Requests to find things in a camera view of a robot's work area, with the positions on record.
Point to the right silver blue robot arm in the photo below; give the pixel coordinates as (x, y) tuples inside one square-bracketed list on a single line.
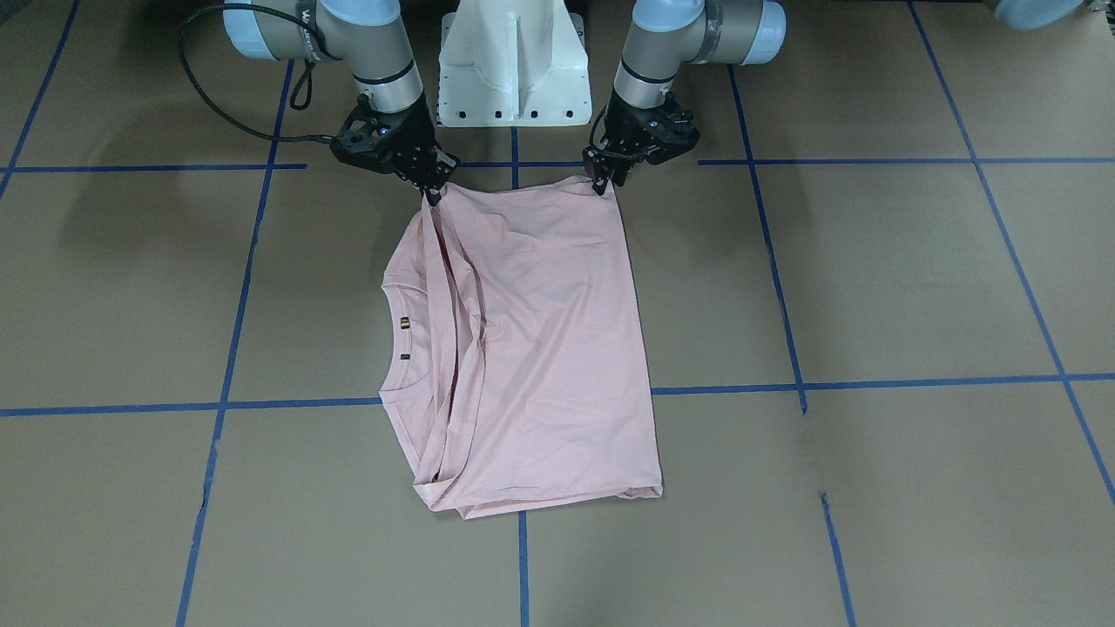
[(369, 37)]

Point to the pink Snoopy t-shirt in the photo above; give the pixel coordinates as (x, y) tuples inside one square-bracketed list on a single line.
[(519, 378)]

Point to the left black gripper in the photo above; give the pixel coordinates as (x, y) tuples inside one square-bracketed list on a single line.
[(629, 124)]

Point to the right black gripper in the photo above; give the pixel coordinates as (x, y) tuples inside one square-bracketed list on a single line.
[(415, 138)]

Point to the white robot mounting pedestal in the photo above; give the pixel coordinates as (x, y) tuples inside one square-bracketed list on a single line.
[(513, 63)]

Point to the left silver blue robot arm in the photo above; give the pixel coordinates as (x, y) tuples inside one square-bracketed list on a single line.
[(855, 83)]

